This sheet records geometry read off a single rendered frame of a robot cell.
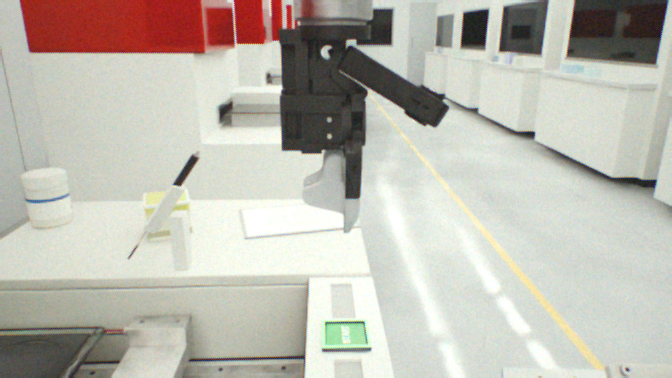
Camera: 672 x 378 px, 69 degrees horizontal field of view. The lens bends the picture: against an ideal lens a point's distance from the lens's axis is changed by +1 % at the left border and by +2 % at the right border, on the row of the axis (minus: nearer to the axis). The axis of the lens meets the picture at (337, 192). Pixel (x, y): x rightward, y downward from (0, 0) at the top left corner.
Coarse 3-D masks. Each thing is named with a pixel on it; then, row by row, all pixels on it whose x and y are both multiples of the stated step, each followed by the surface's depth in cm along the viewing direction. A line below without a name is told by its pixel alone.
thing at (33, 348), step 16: (0, 336) 68; (16, 336) 68; (32, 336) 68; (48, 336) 68; (64, 336) 68; (80, 336) 68; (0, 352) 64; (16, 352) 64; (32, 352) 64; (48, 352) 64; (64, 352) 64; (0, 368) 61; (16, 368) 61; (32, 368) 61; (48, 368) 61; (64, 368) 62
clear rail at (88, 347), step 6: (96, 330) 68; (102, 330) 69; (90, 336) 67; (96, 336) 67; (102, 336) 69; (90, 342) 66; (96, 342) 67; (84, 348) 65; (90, 348) 65; (78, 354) 63; (84, 354) 64; (78, 360) 62; (84, 360) 63; (66, 366) 61; (72, 366) 61; (78, 366) 62; (66, 372) 60; (72, 372) 61
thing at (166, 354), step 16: (192, 336) 72; (128, 352) 67; (144, 352) 67; (160, 352) 67; (176, 352) 67; (192, 352) 72; (128, 368) 64; (144, 368) 64; (160, 368) 64; (176, 368) 64
